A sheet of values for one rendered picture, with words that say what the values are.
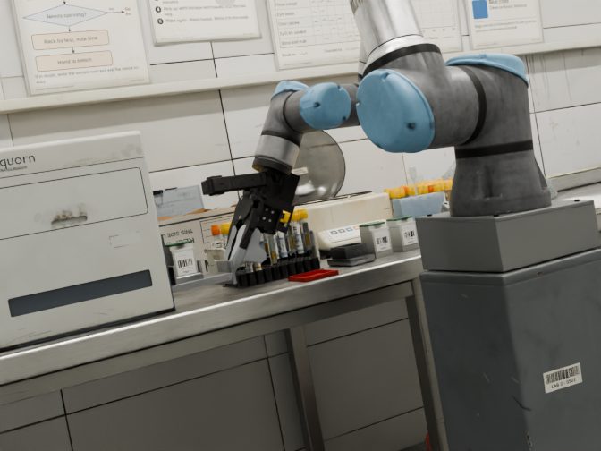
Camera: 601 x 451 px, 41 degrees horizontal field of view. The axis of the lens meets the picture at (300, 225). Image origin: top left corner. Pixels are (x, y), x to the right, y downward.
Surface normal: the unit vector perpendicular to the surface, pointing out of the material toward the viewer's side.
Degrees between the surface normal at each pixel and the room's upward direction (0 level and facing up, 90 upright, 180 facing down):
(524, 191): 74
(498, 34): 95
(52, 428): 90
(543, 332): 90
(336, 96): 92
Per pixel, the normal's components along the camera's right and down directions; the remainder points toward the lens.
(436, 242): -0.88, 0.18
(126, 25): 0.49, 0.03
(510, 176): -0.01, -0.22
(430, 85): 0.39, -0.36
